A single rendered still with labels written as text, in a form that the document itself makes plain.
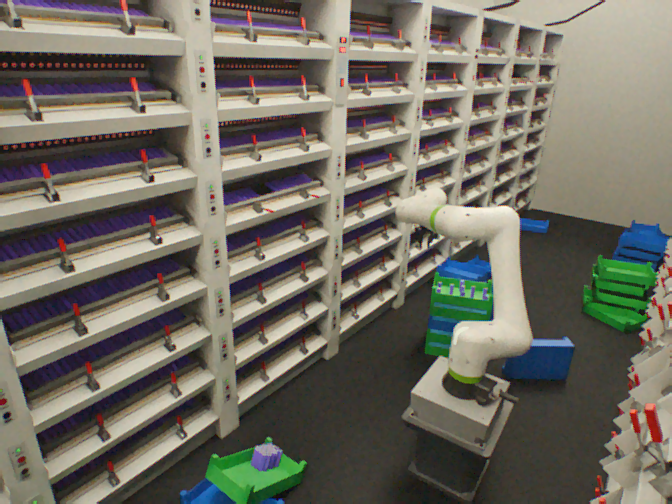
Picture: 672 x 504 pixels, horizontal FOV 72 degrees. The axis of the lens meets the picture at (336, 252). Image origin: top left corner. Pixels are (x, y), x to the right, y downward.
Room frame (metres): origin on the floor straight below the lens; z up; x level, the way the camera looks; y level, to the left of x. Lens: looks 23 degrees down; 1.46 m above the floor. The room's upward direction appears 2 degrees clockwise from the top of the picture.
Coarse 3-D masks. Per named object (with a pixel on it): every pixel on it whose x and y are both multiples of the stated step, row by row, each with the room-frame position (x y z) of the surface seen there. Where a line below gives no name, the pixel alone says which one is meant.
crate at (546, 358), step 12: (540, 348) 1.90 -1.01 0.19; (552, 348) 1.90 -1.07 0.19; (564, 348) 1.90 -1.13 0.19; (516, 360) 1.90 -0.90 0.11; (528, 360) 1.90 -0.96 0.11; (540, 360) 1.90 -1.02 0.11; (552, 360) 1.90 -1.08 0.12; (564, 360) 1.90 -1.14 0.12; (504, 372) 1.94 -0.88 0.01; (516, 372) 1.90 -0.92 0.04; (528, 372) 1.90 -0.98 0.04; (540, 372) 1.90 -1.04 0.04; (552, 372) 1.90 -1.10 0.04; (564, 372) 1.90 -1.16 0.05
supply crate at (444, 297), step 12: (432, 288) 2.09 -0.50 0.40; (444, 288) 2.24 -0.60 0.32; (456, 288) 2.25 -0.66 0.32; (468, 288) 2.24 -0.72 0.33; (480, 288) 2.22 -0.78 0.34; (432, 300) 2.09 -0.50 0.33; (444, 300) 2.08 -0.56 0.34; (456, 300) 2.06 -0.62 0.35; (468, 300) 2.05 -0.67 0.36; (480, 300) 2.03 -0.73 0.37; (492, 300) 2.02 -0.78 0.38
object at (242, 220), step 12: (288, 168) 2.03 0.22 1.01; (312, 168) 2.07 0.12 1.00; (228, 180) 1.75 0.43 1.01; (240, 180) 1.81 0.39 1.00; (324, 180) 2.03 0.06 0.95; (312, 192) 1.95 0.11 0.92; (324, 192) 1.99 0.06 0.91; (276, 204) 1.77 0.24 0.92; (288, 204) 1.80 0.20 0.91; (300, 204) 1.85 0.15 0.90; (312, 204) 1.93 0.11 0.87; (228, 216) 1.59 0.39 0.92; (240, 216) 1.61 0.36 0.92; (252, 216) 1.64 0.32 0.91; (264, 216) 1.69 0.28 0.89; (276, 216) 1.75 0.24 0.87; (228, 228) 1.55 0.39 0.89; (240, 228) 1.60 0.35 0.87
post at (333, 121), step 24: (312, 0) 2.08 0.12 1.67; (336, 0) 2.01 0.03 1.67; (336, 24) 2.02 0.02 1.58; (336, 48) 2.02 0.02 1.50; (312, 72) 2.08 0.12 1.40; (312, 120) 2.08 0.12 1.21; (336, 120) 2.03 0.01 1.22; (336, 144) 2.03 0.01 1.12; (336, 192) 2.04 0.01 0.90; (336, 264) 2.05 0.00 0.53; (336, 336) 2.07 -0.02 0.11
